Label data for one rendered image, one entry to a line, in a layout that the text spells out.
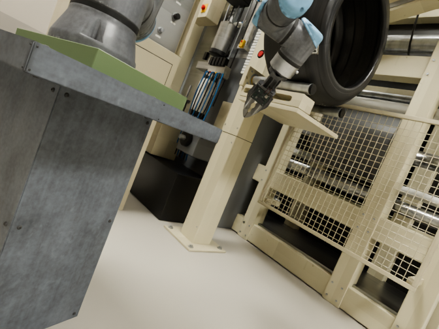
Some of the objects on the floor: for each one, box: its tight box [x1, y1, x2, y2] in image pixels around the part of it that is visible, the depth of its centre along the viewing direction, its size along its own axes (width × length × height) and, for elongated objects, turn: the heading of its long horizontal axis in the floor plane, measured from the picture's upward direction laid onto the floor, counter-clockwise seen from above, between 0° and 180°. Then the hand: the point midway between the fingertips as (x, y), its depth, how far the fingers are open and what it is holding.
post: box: [180, 31, 269, 244], centre depth 157 cm, size 13×13×250 cm
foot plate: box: [163, 225, 226, 253], centre depth 167 cm, size 27×27×2 cm
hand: (246, 113), depth 113 cm, fingers closed
